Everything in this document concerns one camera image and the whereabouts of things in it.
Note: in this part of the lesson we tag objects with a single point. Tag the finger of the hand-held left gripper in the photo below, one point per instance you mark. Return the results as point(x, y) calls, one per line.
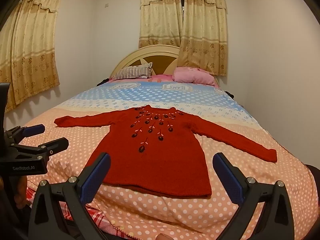
point(58, 145)
point(35, 129)

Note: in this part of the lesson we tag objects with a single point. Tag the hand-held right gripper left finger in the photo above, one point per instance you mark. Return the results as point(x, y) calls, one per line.
point(96, 177)

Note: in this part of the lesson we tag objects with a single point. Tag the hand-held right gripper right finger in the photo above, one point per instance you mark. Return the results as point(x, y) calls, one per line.
point(228, 177)

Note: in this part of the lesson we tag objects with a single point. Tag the red knitted sweater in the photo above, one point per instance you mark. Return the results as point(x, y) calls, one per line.
point(155, 165)

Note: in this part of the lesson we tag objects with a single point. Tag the person's left hand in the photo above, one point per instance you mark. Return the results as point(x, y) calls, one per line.
point(19, 190)

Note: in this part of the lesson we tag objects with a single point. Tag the red plaid cloth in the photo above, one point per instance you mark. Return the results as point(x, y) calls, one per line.
point(100, 217)

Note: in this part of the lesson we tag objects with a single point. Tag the polka-dot bedspread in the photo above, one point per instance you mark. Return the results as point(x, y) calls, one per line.
point(175, 217)

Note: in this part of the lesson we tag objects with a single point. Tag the wide beige floral curtain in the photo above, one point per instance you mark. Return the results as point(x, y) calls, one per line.
point(32, 55)

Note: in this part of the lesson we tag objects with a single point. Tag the black object beside bed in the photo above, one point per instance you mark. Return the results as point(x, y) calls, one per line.
point(230, 94)
point(102, 82)

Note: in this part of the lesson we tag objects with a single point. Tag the dark cloth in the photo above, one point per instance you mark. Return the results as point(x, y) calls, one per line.
point(312, 173)

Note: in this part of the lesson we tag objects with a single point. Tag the striped pillow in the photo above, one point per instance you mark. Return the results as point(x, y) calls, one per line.
point(132, 73)

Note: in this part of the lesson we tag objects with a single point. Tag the pink pillow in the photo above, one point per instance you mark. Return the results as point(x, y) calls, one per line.
point(192, 76)

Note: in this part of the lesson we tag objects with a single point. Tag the pink bed sheet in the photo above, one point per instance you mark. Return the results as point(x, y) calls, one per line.
point(161, 78)

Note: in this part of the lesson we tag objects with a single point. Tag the cream wooden headboard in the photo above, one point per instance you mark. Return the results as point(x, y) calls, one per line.
point(160, 62)

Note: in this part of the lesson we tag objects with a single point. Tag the long beige floral curtain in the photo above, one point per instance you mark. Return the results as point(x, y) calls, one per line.
point(205, 30)

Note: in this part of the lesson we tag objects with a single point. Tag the short beige floral curtain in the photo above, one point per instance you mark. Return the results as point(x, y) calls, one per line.
point(160, 17)

